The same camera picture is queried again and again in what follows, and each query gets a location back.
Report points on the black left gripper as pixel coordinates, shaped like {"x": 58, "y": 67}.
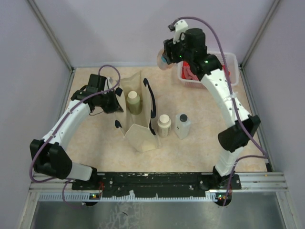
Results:
{"x": 115, "y": 107}

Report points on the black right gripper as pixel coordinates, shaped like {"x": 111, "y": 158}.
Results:
{"x": 169, "y": 48}

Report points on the orange lotion bottle pink cap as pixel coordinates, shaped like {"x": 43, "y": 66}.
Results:
{"x": 161, "y": 62}

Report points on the green bottle beige cap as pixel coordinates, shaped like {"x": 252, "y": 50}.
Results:
{"x": 134, "y": 103}

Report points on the beige canvas tote bag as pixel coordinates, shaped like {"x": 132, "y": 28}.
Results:
{"x": 137, "y": 129}

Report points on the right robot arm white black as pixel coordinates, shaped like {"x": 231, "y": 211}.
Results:
{"x": 241, "y": 126}

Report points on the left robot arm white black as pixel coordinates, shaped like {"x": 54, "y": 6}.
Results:
{"x": 49, "y": 155}

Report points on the red cloth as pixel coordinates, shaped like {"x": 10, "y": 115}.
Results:
{"x": 231, "y": 67}

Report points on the pink cloth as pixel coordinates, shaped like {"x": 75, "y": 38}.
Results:
{"x": 188, "y": 75}

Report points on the white plastic basket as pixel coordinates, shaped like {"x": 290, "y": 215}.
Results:
{"x": 234, "y": 77}

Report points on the white bottle grey cap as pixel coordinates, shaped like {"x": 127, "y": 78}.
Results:
{"x": 182, "y": 125}

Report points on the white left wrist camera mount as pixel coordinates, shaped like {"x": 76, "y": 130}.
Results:
{"x": 108, "y": 83}

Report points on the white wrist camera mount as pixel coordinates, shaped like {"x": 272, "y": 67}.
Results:
{"x": 179, "y": 28}
{"x": 108, "y": 83}

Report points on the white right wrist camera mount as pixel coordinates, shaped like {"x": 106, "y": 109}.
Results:
{"x": 179, "y": 28}

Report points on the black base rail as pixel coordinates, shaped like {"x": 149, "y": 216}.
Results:
{"x": 157, "y": 184}

